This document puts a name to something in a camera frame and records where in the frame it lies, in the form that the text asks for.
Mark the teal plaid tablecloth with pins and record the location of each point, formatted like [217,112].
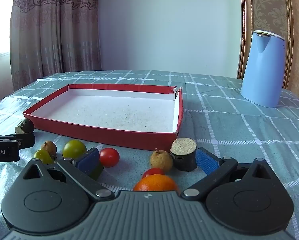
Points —
[227,130]

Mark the gold framed upholstered chair back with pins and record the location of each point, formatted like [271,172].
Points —
[269,7]

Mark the dark cucumber chunk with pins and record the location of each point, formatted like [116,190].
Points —
[183,157]

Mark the large brown longan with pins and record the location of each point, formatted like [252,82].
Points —
[160,161]

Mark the red cherry tomato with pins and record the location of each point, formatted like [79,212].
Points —
[153,172]
[110,157]

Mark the brown patterned curtain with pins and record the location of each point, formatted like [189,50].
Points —
[54,30]

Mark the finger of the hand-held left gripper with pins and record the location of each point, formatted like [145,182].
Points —
[24,140]

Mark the light blue electric kettle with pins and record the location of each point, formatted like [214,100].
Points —
[263,72]

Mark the green cucumber piece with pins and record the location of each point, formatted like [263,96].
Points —
[98,173]

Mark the orange tangerine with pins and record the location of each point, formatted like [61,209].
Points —
[155,183]

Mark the small green tomato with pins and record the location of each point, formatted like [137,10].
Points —
[42,156]

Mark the small brown longan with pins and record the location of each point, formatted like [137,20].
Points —
[49,147]

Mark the red cardboard box tray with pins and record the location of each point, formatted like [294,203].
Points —
[109,110]

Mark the large green tomato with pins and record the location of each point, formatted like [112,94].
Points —
[73,148]

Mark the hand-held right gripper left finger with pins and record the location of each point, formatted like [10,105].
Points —
[89,159]

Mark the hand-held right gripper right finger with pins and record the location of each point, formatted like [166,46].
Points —
[206,163]

